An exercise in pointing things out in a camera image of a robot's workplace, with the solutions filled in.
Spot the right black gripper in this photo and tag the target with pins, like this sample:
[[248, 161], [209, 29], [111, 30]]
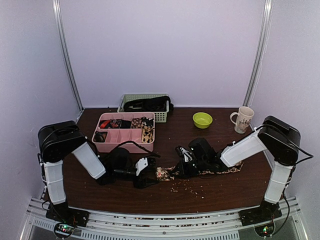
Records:
[[183, 173]]

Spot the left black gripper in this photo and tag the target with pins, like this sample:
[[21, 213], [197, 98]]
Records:
[[142, 183]]

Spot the floral paisley tie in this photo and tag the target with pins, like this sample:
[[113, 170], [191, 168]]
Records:
[[164, 173]]

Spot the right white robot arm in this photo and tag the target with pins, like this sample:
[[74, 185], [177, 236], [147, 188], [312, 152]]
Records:
[[274, 139]]

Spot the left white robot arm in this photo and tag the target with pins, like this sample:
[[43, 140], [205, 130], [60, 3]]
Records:
[[60, 140]]

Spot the leopard print rolled tie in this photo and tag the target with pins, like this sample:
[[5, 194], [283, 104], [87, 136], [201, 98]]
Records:
[[147, 134]]

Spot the brown dotted rolled tie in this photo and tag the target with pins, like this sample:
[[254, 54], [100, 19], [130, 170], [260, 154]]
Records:
[[136, 123]]

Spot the black floral rolled tie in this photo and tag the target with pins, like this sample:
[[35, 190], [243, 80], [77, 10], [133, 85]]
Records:
[[148, 122]]

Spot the lime green bowl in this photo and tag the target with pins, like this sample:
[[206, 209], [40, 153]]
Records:
[[202, 120]]

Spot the pink divided organizer box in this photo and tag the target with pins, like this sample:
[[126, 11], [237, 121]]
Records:
[[106, 140]]

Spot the green perforated plastic basket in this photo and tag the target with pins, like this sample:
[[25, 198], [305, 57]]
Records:
[[160, 117]]

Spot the dark red patterned rolled tie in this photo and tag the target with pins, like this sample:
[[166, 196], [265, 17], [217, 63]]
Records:
[[115, 124]]

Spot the black tie in basket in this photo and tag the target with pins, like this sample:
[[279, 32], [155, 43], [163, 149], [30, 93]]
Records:
[[156, 104]]

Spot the white printed mug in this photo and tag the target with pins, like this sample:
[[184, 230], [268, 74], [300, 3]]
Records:
[[242, 119]]

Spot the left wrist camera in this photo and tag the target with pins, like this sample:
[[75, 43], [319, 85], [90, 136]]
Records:
[[140, 165]]

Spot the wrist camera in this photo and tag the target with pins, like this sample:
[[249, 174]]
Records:
[[140, 165], [186, 155]]

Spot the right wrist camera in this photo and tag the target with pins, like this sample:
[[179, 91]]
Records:
[[186, 155]]

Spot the front aluminium rail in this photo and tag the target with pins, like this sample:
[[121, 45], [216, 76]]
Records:
[[105, 225]]

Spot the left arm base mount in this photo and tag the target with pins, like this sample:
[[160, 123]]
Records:
[[74, 217]]

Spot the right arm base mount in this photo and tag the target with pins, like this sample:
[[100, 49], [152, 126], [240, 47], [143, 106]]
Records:
[[265, 212]]

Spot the right aluminium frame post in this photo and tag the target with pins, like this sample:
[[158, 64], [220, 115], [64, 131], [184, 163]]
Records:
[[260, 51]]

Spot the aluminium frame post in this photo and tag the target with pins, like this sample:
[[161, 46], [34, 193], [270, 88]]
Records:
[[65, 52], [260, 51]]

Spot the left aluminium frame post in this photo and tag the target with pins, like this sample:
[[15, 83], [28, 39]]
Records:
[[65, 52]]

